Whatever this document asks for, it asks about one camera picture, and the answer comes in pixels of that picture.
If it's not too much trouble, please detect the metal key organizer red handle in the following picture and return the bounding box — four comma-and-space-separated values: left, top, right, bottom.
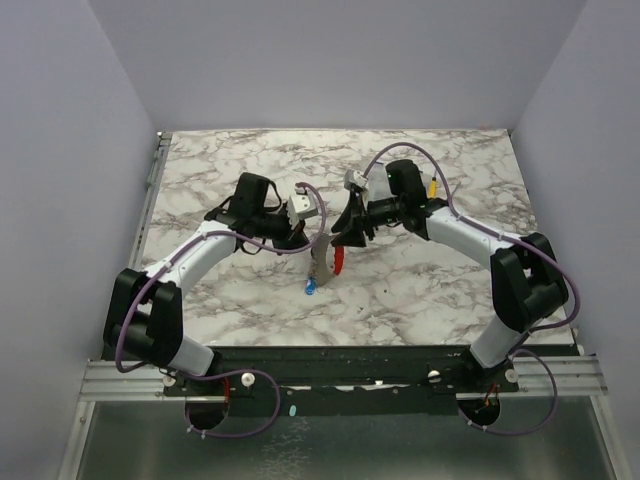
307, 233, 344, 288

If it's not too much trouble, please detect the blue key tag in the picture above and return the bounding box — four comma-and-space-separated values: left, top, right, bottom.
304, 276, 317, 295

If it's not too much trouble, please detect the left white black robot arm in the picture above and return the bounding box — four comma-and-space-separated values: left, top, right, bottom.
103, 172, 327, 395

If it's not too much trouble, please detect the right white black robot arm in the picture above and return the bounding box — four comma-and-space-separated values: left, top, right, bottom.
331, 159, 569, 391

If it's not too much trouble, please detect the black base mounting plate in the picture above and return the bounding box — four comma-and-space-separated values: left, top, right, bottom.
157, 345, 519, 418

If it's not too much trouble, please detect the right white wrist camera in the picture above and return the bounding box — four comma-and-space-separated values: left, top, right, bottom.
344, 167, 392, 202

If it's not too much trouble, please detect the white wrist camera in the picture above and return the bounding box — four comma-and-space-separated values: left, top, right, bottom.
286, 193, 318, 228
344, 167, 392, 202

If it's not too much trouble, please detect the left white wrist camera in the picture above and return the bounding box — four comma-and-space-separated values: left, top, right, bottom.
286, 193, 318, 228

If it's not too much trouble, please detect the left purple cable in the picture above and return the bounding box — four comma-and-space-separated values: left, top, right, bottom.
114, 182, 329, 440

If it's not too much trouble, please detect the purple cable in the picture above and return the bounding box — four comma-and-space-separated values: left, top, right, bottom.
114, 182, 329, 440
362, 142, 584, 435

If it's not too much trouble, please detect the yellow handled screwdriver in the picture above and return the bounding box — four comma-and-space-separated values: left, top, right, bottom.
427, 173, 437, 199

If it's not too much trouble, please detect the aluminium left side rail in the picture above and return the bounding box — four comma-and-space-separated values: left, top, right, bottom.
129, 132, 173, 268

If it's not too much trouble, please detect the aluminium rail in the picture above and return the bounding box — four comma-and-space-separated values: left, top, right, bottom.
129, 132, 173, 268
80, 356, 609, 403

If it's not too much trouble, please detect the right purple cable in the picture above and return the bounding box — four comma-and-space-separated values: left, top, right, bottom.
362, 142, 584, 435

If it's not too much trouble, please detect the aluminium front rail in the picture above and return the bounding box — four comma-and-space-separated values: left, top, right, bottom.
80, 356, 609, 403

